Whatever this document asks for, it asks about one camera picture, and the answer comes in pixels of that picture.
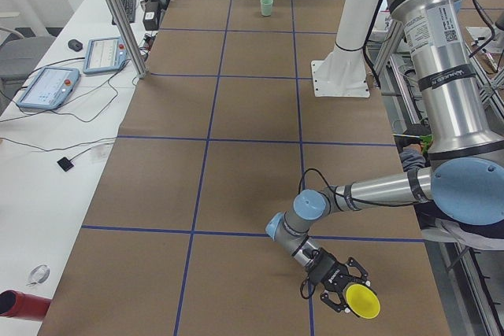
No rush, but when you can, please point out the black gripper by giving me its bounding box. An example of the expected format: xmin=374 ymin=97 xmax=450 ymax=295
xmin=306 ymin=248 xmax=370 ymax=313

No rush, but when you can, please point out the yellow plastic cup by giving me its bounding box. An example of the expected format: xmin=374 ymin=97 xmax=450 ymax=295
xmin=345 ymin=284 xmax=381 ymax=319

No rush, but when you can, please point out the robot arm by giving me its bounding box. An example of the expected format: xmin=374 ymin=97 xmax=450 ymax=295
xmin=266 ymin=0 xmax=503 ymax=319

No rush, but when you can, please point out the green plastic cup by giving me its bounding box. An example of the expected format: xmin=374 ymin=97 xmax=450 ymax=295
xmin=260 ymin=0 xmax=274 ymax=17

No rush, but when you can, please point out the clear tape roll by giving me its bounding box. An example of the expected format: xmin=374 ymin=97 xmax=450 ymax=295
xmin=27 ymin=264 xmax=50 ymax=286

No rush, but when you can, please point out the small black square device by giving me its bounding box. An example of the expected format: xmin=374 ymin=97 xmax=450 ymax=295
xmin=57 ymin=157 xmax=74 ymax=172

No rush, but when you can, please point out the red cylinder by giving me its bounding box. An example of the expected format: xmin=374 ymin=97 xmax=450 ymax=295
xmin=1 ymin=290 xmax=51 ymax=321

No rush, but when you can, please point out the black box with label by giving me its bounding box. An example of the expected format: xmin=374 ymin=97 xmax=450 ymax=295
xmin=143 ymin=0 xmax=161 ymax=31

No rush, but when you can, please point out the far teach pendant tablet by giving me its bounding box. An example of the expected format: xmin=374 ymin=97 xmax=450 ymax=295
xmin=83 ymin=37 xmax=128 ymax=75

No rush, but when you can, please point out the teach pendant tablet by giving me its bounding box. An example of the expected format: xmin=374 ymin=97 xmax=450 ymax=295
xmin=83 ymin=37 xmax=128 ymax=75
xmin=17 ymin=66 xmax=80 ymax=110

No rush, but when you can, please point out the near teach pendant tablet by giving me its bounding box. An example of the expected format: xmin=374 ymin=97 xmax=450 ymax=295
xmin=17 ymin=66 xmax=80 ymax=110

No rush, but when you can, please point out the black keyboard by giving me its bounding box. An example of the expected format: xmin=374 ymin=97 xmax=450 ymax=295
xmin=120 ymin=0 xmax=137 ymax=23

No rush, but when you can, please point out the black computer mouse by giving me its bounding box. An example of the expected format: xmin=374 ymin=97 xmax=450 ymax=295
xmin=68 ymin=39 xmax=83 ymax=52

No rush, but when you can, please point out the grey office chair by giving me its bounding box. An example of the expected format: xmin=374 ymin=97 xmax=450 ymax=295
xmin=1 ymin=27 xmax=56 ymax=113

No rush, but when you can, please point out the black camera cable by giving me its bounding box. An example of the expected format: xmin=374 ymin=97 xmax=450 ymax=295
xmin=298 ymin=168 xmax=355 ymax=300

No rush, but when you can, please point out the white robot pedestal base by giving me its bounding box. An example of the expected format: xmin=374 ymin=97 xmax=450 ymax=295
xmin=311 ymin=0 xmax=383 ymax=98

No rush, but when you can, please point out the aluminium frame post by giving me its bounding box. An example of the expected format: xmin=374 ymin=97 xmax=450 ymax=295
xmin=106 ymin=0 xmax=147 ymax=79

